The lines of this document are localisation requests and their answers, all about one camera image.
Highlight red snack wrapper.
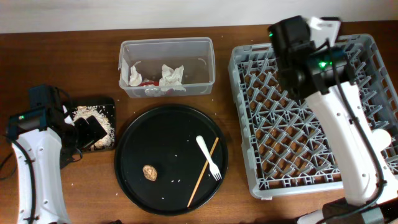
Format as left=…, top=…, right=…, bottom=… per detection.
left=139, top=80, right=173, bottom=97

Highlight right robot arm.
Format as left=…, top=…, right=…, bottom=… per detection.
left=268, top=16, right=397, bottom=223

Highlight rice and food scraps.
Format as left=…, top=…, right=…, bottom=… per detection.
left=72, top=105, right=115, bottom=151

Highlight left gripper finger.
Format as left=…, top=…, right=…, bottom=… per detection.
left=74, top=118, right=92, bottom=149
left=86, top=116, right=107, bottom=146

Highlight white cup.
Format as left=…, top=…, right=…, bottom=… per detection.
left=372, top=129, right=392, bottom=152

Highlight grey dishwasher rack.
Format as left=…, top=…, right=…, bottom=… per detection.
left=228, top=34, right=397, bottom=200

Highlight wooden chopstick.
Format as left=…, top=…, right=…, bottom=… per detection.
left=187, top=137, right=219, bottom=208

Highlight brown walnut cookie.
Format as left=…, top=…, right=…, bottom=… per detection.
left=142, top=165, right=157, bottom=182

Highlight small white napkin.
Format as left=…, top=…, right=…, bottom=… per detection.
left=129, top=65, right=142, bottom=86

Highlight black rectangular tray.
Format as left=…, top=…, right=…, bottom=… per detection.
left=63, top=95, right=116, bottom=152

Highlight clear plastic bin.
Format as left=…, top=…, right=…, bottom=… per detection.
left=118, top=37, right=216, bottom=98

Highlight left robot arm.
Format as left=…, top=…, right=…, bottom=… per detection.
left=5, top=84, right=106, bottom=223

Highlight white plastic fork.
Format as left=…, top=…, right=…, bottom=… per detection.
left=196, top=136, right=222, bottom=181

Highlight black round tray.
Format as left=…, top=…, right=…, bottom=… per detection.
left=114, top=104, right=228, bottom=216

